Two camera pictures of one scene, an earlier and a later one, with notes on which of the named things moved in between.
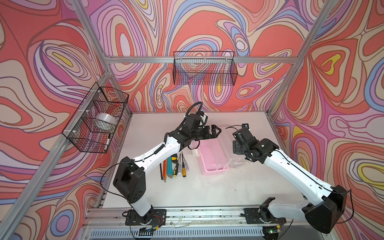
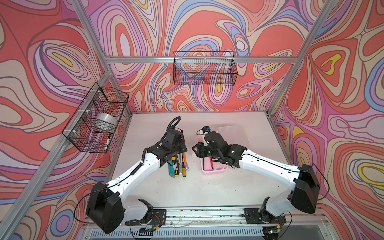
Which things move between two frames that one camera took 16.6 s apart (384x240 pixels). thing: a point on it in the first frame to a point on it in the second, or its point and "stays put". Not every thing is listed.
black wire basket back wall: [204, 68] stays put
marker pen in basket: [107, 142] stays put
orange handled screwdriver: [184, 169] stays put
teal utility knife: [169, 167] stays put
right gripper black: [236, 149] to [199, 153]
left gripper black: [213, 133] to [181, 142]
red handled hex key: [165, 170] to [211, 162]
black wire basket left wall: [95, 121] stays put
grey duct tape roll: [107, 117] stays put
